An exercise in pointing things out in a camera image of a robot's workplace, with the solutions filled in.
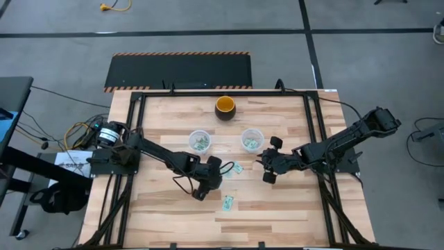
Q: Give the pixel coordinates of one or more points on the black plug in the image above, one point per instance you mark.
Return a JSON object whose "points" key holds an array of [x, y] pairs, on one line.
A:
{"points": [[44, 146]]}

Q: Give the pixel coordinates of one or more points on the grey stand leg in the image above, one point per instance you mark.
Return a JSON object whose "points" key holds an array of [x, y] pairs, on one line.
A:
{"points": [[430, 132]]}

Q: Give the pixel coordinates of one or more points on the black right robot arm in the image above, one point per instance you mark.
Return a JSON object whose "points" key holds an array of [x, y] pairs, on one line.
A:
{"points": [[333, 146]]}

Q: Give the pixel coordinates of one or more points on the clear plastic cup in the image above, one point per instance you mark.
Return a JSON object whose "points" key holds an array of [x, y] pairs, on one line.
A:
{"points": [[260, 133], [191, 135]]}

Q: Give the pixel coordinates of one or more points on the black aluminium table frame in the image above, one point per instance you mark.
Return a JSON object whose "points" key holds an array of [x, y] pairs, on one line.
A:
{"points": [[225, 93]]}

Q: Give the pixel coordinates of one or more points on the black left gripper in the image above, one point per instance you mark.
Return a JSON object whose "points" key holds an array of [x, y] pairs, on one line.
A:
{"points": [[207, 178]]}

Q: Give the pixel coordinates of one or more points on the black hazard-striped floor mat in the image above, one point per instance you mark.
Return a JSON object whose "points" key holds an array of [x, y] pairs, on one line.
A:
{"points": [[178, 71]]}

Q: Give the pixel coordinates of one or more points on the white printed paper sheet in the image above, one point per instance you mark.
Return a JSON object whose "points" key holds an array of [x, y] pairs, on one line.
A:
{"points": [[74, 161]]}

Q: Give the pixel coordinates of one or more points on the brown mug with yellow inside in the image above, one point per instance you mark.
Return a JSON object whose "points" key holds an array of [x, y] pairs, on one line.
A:
{"points": [[225, 103]]}

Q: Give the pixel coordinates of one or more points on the black stand foot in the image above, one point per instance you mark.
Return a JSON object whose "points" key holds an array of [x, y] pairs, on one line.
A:
{"points": [[381, 1]]}

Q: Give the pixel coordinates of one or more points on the black bag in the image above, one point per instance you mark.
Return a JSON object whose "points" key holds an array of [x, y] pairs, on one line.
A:
{"points": [[59, 199]]}

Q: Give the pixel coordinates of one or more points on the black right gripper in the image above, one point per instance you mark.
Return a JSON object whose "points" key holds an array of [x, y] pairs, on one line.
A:
{"points": [[281, 162]]}

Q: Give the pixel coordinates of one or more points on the black power box green LED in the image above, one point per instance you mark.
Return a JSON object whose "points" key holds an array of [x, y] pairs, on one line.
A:
{"points": [[97, 125]]}

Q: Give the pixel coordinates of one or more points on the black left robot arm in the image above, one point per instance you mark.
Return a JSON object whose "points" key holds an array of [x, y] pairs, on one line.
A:
{"points": [[156, 149]]}

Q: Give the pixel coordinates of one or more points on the dark grey desk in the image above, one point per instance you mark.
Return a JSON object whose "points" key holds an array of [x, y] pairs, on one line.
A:
{"points": [[15, 93]]}

